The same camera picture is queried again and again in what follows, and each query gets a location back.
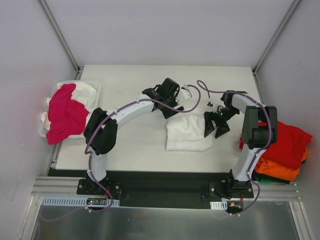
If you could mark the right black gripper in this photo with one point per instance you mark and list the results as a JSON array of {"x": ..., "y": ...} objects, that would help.
[{"x": 217, "y": 120}]

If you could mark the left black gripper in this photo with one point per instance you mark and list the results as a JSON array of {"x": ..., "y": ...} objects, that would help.
[{"x": 170, "y": 110}]

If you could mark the white daisy print t-shirt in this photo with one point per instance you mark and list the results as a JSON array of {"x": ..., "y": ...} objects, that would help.
[{"x": 185, "y": 133}]

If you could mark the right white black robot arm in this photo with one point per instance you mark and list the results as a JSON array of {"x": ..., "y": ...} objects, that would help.
[{"x": 237, "y": 183}]

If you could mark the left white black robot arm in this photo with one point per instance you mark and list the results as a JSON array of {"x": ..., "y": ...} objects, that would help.
[{"x": 102, "y": 128}]

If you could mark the black folded garment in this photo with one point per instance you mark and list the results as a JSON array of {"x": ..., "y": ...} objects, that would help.
[{"x": 253, "y": 175}]

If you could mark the orange folded t-shirt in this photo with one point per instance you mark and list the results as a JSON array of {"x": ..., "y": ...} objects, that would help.
[{"x": 274, "y": 169}]

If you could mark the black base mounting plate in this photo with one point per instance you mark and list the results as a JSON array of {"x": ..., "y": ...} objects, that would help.
[{"x": 177, "y": 190}]

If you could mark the green folded t-shirt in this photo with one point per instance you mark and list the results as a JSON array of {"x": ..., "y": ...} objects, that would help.
[{"x": 271, "y": 180}]

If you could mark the red folded t-shirt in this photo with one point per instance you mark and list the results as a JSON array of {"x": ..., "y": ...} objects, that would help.
[{"x": 288, "y": 140}]

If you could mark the pale pink white garment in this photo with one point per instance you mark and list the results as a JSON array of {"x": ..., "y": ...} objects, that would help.
[{"x": 83, "y": 93}]

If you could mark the magenta t-shirt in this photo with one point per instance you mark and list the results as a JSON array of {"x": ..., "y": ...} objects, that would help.
[{"x": 68, "y": 117}]

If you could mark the white laundry basket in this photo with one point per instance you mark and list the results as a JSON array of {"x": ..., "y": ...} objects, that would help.
[{"x": 42, "y": 132}]

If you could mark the right aluminium corner profile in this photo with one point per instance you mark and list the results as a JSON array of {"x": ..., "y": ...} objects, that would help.
[{"x": 277, "y": 34}]

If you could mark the aluminium corner profile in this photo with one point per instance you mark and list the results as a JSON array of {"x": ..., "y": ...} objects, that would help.
[
  {"x": 277, "y": 34},
  {"x": 60, "y": 37}
]

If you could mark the left aluminium corner profile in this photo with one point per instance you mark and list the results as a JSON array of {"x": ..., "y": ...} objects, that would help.
[{"x": 60, "y": 37}]

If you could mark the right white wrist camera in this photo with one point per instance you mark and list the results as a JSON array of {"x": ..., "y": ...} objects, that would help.
[{"x": 210, "y": 104}]

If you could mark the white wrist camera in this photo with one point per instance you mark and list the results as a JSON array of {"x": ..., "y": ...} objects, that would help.
[
  {"x": 210, "y": 104},
  {"x": 184, "y": 94}
]

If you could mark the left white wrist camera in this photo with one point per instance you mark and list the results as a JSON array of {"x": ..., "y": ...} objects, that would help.
[{"x": 184, "y": 94}]

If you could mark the right grey cable duct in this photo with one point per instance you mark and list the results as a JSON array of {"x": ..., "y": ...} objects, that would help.
[{"x": 219, "y": 205}]

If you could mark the grey cable duct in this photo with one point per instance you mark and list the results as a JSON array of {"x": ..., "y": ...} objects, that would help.
[
  {"x": 79, "y": 202},
  {"x": 219, "y": 205}
]

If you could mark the left grey cable duct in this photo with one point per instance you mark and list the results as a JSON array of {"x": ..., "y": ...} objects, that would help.
[{"x": 79, "y": 202}]

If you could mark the aluminium front rail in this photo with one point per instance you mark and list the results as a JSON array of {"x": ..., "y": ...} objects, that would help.
[{"x": 55, "y": 186}]

